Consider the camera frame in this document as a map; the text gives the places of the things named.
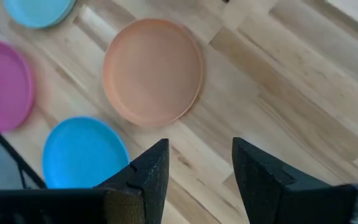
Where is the terracotta plate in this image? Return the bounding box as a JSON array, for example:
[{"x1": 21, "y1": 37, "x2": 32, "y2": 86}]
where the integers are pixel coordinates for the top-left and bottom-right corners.
[{"x1": 103, "y1": 17, "x2": 204, "y2": 127}]

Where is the pale teal plate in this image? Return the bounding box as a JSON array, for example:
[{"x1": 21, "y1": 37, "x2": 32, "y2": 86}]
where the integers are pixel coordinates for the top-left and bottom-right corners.
[{"x1": 3, "y1": 0, "x2": 76, "y2": 29}]

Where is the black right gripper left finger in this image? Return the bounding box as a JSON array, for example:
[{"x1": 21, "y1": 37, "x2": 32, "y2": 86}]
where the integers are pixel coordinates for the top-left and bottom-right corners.
[{"x1": 96, "y1": 139, "x2": 170, "y2": 224}]

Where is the blue plate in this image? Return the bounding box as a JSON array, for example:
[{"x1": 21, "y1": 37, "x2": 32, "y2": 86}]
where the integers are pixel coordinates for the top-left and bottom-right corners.
[{"x1": 42, "y1": 116, "x2": 131, "y2": 190}]

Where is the black frame crossbar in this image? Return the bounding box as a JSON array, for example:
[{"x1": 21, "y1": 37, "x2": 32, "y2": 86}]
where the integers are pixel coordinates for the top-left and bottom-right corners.
[{"x1": 0, "y1": 132, "x2": 47, "y2": 190}]

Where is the magenta pink plate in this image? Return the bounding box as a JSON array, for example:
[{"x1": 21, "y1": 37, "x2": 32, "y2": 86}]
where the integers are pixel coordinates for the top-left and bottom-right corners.
[{"x1": 0, "y1": 40, "x2": 35, "y2": 133}]

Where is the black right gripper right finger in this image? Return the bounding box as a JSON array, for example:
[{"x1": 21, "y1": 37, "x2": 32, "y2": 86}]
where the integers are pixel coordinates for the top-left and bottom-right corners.
[{"x1": 232, "y1": 137, "x2": 358, "y2": 224}]

